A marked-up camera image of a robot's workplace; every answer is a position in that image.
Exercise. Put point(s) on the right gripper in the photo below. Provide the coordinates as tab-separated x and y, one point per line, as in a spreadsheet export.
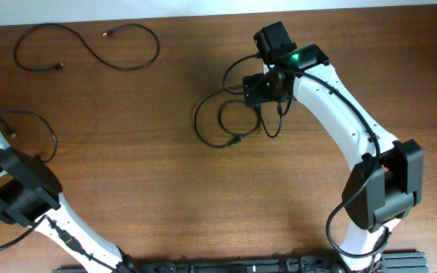
256	81

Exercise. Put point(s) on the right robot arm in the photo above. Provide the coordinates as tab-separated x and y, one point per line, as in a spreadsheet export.
386	179

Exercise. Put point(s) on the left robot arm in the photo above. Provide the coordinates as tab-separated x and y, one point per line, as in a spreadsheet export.
31	196

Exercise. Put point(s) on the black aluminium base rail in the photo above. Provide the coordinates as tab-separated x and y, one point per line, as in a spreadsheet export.
241	265

